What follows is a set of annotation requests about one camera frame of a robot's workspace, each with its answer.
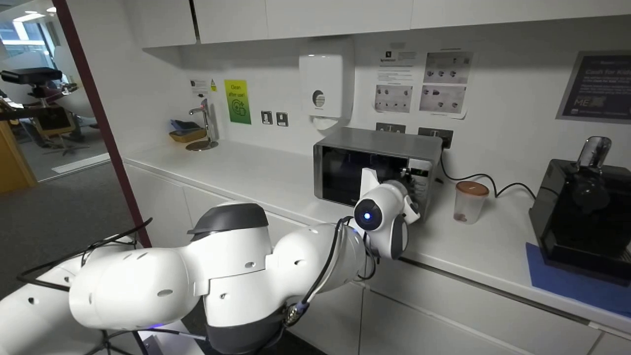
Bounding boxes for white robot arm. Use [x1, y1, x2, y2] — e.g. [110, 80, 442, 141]
[0, 167, 428, 355]

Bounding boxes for yellow green wall notice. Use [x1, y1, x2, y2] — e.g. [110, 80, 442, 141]
[225, 78, 250, 123]

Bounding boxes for double wall socket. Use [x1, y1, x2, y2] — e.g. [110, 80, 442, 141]
[375, 121, 453, 149]

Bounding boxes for black microwave power cable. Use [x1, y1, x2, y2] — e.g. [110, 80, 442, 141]
[440, 155, 540, 200]

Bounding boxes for dark framed wall sign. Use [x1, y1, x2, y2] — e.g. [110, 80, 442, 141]
[558, 50, 631, 123]

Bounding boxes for chrome sink tap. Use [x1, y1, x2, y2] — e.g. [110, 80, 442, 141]
[185, 98, 219, 151]

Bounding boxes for blue mat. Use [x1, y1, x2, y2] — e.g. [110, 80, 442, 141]
[524, 244, 631, 317]

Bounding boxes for silver microwave oven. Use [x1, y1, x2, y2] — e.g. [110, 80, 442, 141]
[313, 127, 442, 216]

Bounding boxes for yellow sponge dish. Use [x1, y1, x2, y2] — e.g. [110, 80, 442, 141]
[170, 119, 207, 143]

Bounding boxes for white lower cabinets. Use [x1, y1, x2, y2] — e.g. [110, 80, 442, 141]
[124, 155, 631, 355]

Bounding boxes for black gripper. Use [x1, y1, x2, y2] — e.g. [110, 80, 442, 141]
[400, 167, 430, 212]

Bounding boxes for white cabinets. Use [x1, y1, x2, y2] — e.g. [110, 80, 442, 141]
[124, 155, 631, 355]
[122, 0, 631, 46]

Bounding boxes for black coffee machine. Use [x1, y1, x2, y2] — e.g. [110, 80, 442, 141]
[528, 135, 631, 279]

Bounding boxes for white paper towel dispenser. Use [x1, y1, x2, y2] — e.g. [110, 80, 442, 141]
[300, 52, 343, 131]

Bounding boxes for white upper cabinets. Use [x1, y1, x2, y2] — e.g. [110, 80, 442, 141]
[122, 0, 631, 46]

